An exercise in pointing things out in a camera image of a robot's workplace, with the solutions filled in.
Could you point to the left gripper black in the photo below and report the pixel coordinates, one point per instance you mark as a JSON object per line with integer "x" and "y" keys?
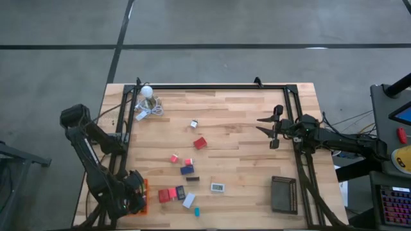
{"x": 136, "y": 192}

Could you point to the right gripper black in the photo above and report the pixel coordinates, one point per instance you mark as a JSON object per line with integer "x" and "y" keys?
{"x": 285, "y": 128}

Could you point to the orange plastic basket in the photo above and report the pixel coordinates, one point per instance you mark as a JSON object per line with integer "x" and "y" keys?
{"x": 147, "y": 199}

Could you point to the red multi-port charger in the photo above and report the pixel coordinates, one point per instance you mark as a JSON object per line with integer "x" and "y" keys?
{"x": 163, "y": 195}

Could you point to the pink usb charger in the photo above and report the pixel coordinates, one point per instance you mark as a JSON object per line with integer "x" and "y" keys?
{"x": 172, "y": 193}

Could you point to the red wall charger white face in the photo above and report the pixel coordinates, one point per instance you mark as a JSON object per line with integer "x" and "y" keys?
{"x": 174, "y": 158}
{"x": 188, "y": 161}

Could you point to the black rectangular block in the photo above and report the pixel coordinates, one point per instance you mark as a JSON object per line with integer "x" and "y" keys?
{"x": 192, "y": 178}

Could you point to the teal digital thermometer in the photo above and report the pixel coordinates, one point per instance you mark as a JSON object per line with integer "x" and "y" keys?
{"x": 196, "y": 211}

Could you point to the red cube charger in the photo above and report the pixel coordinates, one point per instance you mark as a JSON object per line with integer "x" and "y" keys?
{"x": 200, "y": 143}

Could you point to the white wall charger black face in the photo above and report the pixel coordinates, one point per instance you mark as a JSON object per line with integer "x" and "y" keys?
{"x": 193, "y": 124}

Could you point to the white digital thermometer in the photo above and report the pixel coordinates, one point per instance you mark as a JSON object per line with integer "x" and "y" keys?
{"x": 217, "y": 187}

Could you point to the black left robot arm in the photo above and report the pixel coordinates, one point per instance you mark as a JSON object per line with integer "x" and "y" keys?
{"x": 96, "y": 173}

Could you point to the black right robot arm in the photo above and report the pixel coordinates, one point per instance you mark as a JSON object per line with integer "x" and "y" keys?
{"x": 340, "y": 141}

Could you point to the navy digital thermometer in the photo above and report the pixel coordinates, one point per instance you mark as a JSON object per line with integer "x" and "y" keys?
{"x": 180, "y": 192}

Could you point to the black clamp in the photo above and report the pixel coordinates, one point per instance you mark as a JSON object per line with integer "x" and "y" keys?
{"x": 257, "y": 82}
{"x": 138, "y": 81}

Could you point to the light grey digital thermometer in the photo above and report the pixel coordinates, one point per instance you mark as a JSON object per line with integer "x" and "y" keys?
{"x": 188, "y": 200}

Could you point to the blue box charger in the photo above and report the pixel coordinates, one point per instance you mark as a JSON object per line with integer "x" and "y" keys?
{"x": 187, "y": 169}

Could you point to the dark grey plastic basket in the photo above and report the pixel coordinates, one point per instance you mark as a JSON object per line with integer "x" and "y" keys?
{"x": 284, "y": 194}

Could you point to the white light bulb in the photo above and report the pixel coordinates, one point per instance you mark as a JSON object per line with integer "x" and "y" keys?
{"x": 147, "y": 91}

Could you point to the dark grey equipment cart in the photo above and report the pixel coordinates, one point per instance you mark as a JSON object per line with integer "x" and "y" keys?
{"x": 385, "y": 150}

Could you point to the grey metal stand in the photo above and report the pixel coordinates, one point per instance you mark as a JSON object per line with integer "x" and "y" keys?
{"x": 19, "y": 158}

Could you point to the red button device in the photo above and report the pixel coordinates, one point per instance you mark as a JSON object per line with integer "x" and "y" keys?
{"x": 402, "y": 135}

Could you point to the tablet with blue screen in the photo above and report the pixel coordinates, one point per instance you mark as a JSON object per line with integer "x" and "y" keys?
{"x": 403, "y": 114}

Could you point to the black pole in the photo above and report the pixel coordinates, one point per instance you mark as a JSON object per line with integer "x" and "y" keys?
{"x": 398, "y": 85}

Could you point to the yellow round object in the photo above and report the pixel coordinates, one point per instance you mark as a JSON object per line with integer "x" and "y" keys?
{"x": 403, "y": 159}

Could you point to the backlit keyboard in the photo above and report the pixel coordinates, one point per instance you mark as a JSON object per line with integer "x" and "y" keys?
{"x": 396, "y": 205}

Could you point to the black aluminium table frame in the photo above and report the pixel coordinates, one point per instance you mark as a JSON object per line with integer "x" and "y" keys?
{"x": 224, "y": 86}

